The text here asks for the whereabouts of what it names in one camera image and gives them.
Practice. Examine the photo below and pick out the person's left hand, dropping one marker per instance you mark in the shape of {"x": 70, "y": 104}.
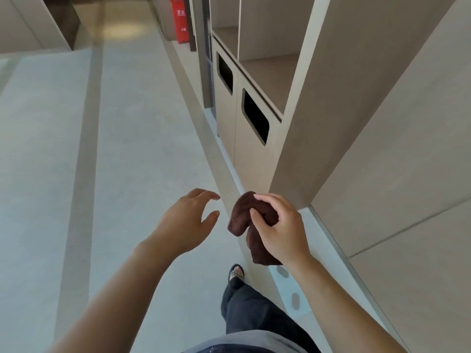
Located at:
{"x": 180, "y": 231}

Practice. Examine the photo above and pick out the person's right hand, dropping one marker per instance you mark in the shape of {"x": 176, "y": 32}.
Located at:
{"x": 285, "y": 235}

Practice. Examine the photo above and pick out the dark brown cleaning cloth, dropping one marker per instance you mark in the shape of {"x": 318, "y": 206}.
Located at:
{"x": 244, "y": 213}

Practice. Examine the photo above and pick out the person's left forearm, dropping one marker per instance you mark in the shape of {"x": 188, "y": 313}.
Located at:
{"x": 106, "y": 312}

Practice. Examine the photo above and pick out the person's right forearm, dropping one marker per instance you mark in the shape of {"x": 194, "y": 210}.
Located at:
{"x": 342, "y": 312}

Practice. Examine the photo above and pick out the person's sandalled foot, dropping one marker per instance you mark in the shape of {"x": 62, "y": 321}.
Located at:
{"x": 236, "y": 272}

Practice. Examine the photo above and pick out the person's black trousers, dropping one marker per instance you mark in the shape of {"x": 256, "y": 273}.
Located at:
{"x": 254, "y": 308}

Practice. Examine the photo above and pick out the beige cabinet with bin openings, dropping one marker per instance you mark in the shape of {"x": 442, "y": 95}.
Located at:
{"x": 257, "y": 88}

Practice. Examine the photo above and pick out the red fire extinguisher box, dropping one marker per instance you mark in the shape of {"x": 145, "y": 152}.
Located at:
{"x": 179, "y": 20}

